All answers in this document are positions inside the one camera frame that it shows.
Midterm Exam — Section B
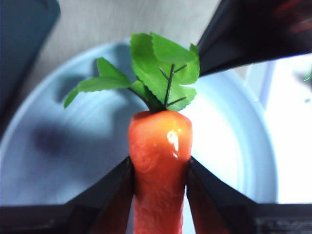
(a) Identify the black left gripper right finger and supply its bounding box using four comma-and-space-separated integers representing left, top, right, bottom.
186, 156, 312, 234

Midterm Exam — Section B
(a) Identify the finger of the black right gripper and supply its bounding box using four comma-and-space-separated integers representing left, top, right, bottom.
196, 0, 312, 77

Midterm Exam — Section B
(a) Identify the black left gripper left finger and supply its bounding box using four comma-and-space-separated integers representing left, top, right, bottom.
0, 156, 135, 234

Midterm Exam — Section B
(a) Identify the blue round plate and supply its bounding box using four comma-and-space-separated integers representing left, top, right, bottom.
0, 40, 280, 205

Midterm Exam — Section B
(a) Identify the orange carrot with green leaves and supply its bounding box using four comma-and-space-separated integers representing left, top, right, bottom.
63, 31, 201, 234

